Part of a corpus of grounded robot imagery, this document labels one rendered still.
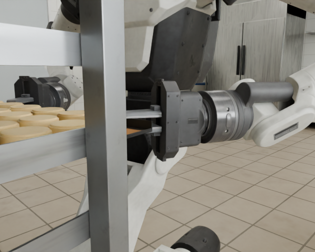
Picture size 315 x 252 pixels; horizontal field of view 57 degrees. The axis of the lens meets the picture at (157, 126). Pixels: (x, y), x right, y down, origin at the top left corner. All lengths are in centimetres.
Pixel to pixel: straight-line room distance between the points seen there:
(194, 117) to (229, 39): 509
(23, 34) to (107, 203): 17
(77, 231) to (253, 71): 503
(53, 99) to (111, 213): 49
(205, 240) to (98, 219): 84
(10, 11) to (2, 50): 446
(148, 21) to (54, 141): 39
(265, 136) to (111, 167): 30
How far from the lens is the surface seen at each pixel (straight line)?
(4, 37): 25
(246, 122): 49
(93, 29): 28
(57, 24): 99
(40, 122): 38
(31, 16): 480
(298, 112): 52
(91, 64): 28
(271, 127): 51
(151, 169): 63
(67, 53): 28
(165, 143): 43
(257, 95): 49
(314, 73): 57
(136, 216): 68
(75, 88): 84
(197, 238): 112
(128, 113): 42
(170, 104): 42
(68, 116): 41
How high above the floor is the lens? 94
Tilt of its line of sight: 11 degrees down
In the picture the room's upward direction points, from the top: straight up
